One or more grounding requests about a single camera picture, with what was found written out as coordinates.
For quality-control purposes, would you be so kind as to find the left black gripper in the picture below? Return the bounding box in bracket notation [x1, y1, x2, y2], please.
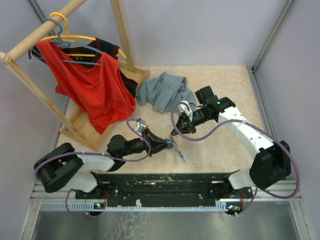
[121, 128, 172, 158]

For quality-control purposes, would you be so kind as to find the blue key tag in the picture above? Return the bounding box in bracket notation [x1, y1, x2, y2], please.
[166, 139, 172, 150]

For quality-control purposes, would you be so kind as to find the bunch of keys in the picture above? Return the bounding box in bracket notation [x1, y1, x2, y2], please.
[168, 134, 186, 163]

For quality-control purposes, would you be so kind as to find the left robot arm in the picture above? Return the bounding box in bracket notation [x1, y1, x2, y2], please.
[33, 128, 172, 199]

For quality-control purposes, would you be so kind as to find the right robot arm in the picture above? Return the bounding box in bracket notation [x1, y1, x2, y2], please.
[171, 86, 291, 200]

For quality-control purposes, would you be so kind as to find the blue denim shirt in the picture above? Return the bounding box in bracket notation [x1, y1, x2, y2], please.
[137, 72, 196, 113]

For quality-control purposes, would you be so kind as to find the red tank top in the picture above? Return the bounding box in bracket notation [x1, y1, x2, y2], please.
[35, 39, 136, 134]

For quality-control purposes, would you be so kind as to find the wooden clothes rack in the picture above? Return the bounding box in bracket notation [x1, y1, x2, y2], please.
[0, 0, 150, 151]

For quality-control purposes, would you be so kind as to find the yellow hanger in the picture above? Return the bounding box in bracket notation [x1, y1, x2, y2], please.
[39, 12, 127, 60]

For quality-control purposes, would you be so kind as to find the teal hanger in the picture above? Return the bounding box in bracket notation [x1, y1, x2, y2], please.
[27, 17, 103, 60]

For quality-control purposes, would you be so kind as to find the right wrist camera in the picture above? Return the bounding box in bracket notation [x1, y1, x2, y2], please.
[177, 100, 193, 120]

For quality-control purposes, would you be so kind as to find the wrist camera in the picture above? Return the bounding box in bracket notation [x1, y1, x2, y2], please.
[177, 100, 193, 120]
[134, 118, 147, 135]

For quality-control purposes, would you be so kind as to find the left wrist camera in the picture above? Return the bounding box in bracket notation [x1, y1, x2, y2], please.
[134, 118, 147, 135]

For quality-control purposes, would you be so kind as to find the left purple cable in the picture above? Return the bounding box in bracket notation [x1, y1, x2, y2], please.
[34, 118, 153, 217]

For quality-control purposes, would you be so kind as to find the purple cable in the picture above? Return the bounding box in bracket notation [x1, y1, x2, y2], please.
[34, 118, 153, 217]
[170, 103, 301, 217]

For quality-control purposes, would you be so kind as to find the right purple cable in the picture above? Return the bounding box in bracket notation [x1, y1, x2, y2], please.
[170, 103, 301, 217]

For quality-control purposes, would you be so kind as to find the aluminium frame rail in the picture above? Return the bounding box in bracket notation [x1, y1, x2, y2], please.
[30, 180, 302, 213]

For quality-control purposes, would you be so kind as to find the right aluminium corner post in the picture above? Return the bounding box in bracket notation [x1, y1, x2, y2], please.
[251, 0, 296, 74]

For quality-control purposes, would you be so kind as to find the aluminium corner post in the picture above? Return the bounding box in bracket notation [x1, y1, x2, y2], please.
[26, 0, 46, 24]
[251, 0, 296, 74]

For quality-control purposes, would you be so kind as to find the left aluminium corner post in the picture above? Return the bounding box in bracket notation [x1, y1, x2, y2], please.
[26, 0, 46, 24]

